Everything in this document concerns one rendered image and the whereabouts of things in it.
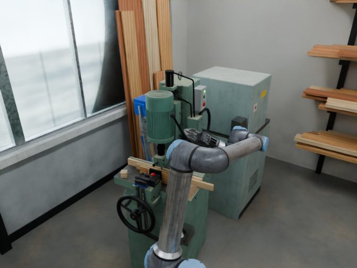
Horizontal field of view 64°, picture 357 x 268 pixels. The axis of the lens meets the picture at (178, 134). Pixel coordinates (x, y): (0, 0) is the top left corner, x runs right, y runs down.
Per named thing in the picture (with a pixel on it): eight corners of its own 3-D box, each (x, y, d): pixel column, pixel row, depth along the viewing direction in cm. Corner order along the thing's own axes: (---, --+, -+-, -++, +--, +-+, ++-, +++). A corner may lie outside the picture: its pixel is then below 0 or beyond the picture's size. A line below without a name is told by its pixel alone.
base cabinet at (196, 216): (130, 269, 238) (123, 201, 208) (164, 224, 285) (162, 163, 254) (178, 291, 221) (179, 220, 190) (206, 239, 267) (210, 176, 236)
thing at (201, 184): (136, 168, 211) (135, 164, 210) (137, 167, 213) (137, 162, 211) (212, 191, 188) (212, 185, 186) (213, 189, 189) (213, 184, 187)
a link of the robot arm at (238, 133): (253, 133, 179) (245, 151, 177) (236, 128, 186) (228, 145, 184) (249, 127, 172) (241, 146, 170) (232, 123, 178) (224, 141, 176)
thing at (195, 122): (186, 137, 202) (186, 117, 196) (191, 132, 210) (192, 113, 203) (197, 140, 199) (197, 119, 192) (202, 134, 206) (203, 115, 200)
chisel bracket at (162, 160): (153, 167, 198) (153, 156, 194) (163, 158, 209) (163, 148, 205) (162, 169, 195) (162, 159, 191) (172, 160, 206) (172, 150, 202)
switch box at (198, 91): (192, 110, 203) (193, 88, 196) (197, 106, 211) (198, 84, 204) (200, 111, 200) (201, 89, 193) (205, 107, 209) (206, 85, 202)
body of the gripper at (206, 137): (203, 128, 168) (220, 137, 170) (197, 132, 175) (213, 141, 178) (199, 140, 165) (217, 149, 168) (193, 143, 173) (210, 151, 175)
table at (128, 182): (105, 190, 198) (104, 183, 195) (130, 168, 222) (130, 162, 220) (184, 218, 173) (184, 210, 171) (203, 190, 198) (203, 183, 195)
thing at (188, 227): (176, 242, 194) (176, 234, 191) (184, 231, 204) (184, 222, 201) (187, 247, 191) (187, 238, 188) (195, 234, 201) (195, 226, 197)
